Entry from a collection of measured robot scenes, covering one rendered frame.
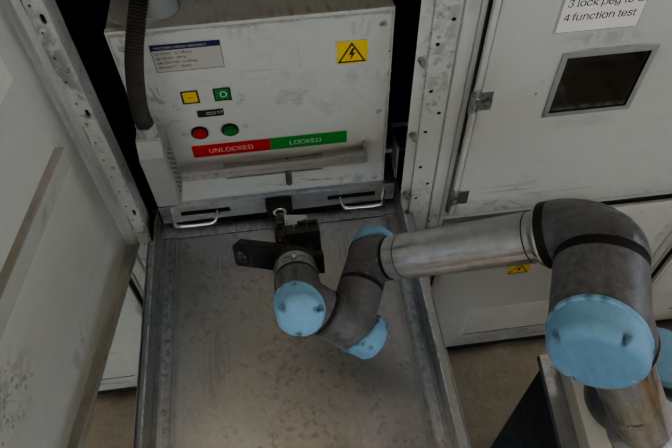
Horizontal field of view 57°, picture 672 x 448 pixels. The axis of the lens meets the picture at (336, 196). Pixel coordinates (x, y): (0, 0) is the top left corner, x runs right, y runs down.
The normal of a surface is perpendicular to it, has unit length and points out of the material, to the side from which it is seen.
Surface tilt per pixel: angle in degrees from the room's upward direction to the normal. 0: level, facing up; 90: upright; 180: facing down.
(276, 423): 0
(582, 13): 90
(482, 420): 0
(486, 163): 90
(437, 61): 90
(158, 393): 0
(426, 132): 90
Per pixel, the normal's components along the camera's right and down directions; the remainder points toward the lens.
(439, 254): -0.61, 0.12
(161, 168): 0.12, 0.79
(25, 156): 1.00, 0.03
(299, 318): 0.11, 0.37
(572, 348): -0.32, 0.69
